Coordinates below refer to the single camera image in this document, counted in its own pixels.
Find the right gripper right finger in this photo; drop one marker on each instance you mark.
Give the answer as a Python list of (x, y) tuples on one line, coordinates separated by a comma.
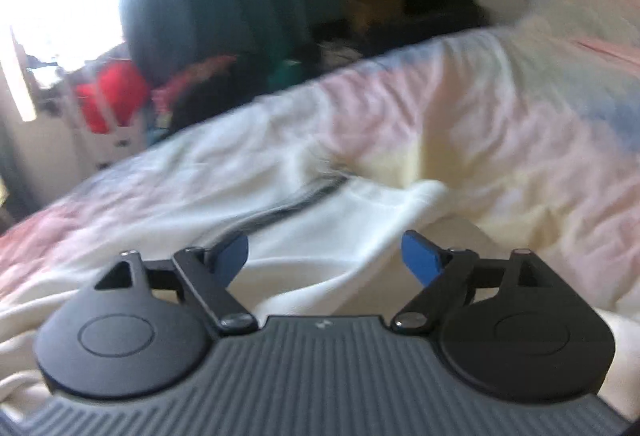
[(442, 274)]

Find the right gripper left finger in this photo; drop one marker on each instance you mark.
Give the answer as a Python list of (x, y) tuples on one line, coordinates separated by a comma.
[(207, 273)]

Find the white zip hoodie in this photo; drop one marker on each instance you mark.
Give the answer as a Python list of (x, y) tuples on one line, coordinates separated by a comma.
[(340, 256)]

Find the pink clothes pile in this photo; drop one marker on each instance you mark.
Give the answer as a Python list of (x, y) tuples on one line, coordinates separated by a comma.
[(165, 96)]

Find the pastel bed sheet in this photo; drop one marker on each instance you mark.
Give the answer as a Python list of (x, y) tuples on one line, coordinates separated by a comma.
[(533, 129)]

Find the red bag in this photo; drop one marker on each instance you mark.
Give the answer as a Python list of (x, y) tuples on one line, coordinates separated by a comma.
[(124, 90)]

